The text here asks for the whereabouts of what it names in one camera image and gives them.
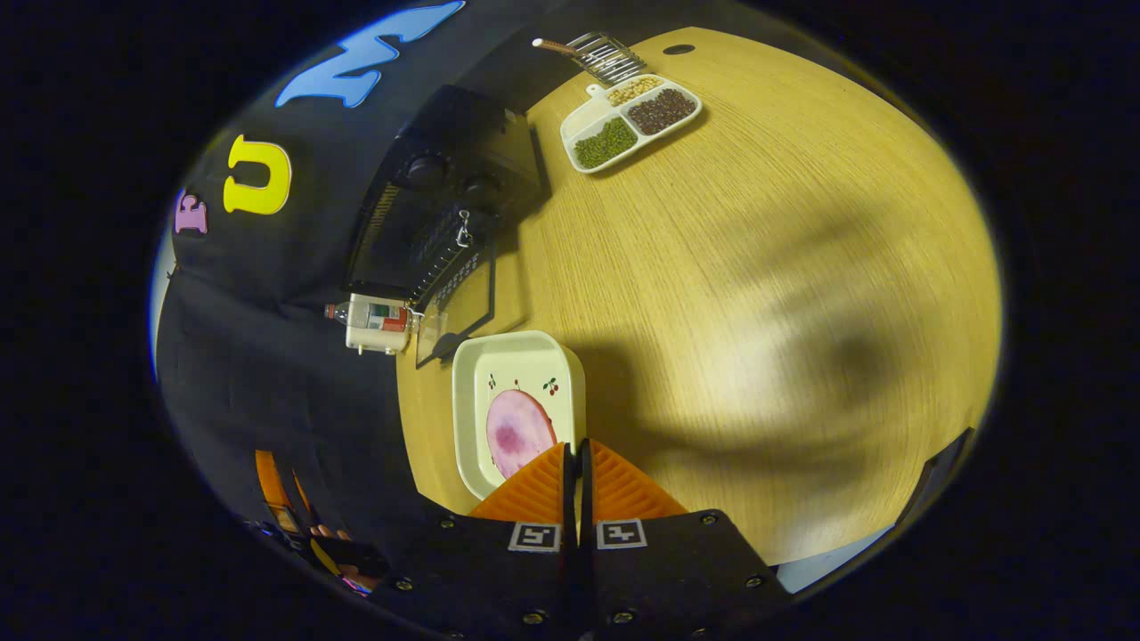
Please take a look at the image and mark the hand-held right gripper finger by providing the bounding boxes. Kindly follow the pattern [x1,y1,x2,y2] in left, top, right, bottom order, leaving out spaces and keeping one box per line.
[580,439,795,641]
[370,441,580,641]

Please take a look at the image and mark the pink ham slice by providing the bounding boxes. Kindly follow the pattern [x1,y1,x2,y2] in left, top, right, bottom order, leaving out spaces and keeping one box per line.
[486,389,559,481]

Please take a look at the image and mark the cream baking tray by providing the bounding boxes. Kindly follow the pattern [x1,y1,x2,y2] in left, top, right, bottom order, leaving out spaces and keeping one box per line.
[452,330,588,502]

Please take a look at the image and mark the black electric oven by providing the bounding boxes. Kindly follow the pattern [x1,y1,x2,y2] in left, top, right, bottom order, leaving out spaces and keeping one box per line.
[343,85,546,370]

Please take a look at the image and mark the black backdrop cloth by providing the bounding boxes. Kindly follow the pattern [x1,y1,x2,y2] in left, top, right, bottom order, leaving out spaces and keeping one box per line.
[151,0,642,571]

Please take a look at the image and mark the white toaster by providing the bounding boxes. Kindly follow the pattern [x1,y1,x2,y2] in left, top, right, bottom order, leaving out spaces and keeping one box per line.
[346,294,414,356]

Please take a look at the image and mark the clear plastic water bottle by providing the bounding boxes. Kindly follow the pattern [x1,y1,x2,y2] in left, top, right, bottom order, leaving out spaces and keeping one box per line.
[324,302,411,334]

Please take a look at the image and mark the white divided bean dish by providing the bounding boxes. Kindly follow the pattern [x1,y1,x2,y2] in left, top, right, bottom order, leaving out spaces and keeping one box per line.
[559,74,704,174]

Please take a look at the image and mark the metal wire holder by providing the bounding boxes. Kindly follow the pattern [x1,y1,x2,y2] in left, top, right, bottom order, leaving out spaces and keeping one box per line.
[566,32,647,86]

